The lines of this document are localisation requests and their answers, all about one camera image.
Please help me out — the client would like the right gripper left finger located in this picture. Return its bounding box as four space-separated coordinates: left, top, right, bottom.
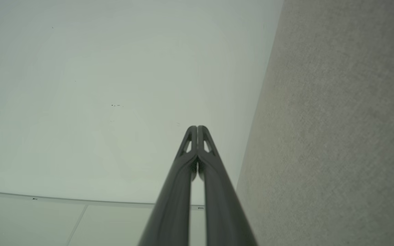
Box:
138 125 198 246

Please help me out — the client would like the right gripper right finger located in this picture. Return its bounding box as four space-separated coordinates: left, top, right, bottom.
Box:
197 125 258 246

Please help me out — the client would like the grey fabric sofa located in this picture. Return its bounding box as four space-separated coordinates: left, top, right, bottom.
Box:
236 0 394 246

